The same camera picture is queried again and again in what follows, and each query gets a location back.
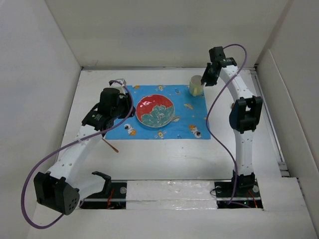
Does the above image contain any blue space-print cloth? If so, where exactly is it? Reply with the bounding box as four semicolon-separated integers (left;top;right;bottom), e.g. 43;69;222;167
105;85;210;140

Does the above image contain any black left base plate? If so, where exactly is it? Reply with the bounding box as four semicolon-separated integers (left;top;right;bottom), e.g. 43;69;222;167
79;180;127;210

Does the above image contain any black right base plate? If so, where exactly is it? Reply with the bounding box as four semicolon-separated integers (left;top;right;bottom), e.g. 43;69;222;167
210;181;263;209

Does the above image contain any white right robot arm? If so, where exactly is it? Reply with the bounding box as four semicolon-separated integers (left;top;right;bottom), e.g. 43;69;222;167
201;46;263;196

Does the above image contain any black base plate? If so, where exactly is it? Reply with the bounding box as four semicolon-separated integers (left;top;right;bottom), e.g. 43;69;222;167
79;180;127;210
210;181;263;209

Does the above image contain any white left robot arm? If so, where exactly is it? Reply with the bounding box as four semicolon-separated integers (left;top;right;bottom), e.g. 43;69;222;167
33;86;135;215

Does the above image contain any red and teal plate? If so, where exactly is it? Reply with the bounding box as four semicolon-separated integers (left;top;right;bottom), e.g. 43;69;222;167
136;94;175;128

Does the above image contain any pale yellow mug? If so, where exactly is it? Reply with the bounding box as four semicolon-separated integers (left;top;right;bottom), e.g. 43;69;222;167
189;75;203;97

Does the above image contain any copper fork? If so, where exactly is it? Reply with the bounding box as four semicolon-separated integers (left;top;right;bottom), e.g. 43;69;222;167
102;138;119;153

